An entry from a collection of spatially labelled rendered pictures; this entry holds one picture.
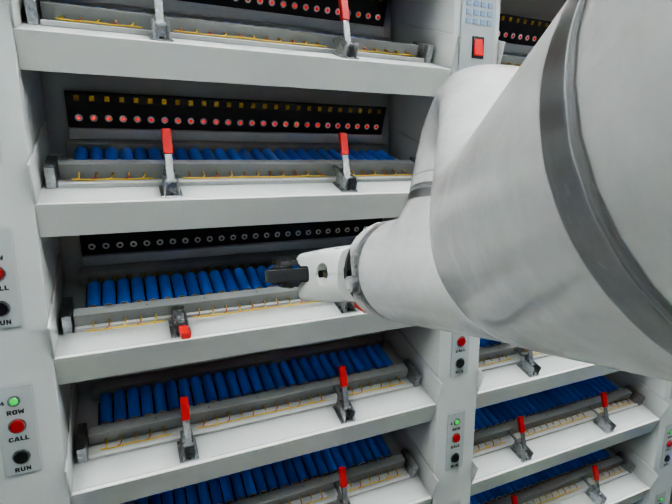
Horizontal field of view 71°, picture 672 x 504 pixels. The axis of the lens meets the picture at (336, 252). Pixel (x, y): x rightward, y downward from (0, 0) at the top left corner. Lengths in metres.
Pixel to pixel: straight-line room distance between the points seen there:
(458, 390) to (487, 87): 0.79
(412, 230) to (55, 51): 0.50
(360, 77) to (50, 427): 0.65
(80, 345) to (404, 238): 0.52
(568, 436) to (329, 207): 0.84
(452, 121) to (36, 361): 0.62
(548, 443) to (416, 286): 1.00
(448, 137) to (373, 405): 0.74
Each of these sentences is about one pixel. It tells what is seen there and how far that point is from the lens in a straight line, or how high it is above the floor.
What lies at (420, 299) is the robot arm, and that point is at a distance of 0.30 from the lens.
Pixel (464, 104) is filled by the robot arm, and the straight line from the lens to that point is 0.22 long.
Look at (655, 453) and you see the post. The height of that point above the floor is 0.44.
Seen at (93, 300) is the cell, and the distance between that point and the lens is 0.78.
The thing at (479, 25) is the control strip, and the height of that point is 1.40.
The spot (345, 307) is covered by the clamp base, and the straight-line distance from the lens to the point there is 0.78.
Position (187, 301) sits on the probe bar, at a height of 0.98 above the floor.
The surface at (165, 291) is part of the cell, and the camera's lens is 0.78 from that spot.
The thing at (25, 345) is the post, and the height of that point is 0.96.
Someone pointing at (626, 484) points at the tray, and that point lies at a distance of 1.58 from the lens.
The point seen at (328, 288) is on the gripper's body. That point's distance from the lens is 0.41.
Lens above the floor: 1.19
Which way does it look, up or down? 11 degrees down
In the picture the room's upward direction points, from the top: straight up
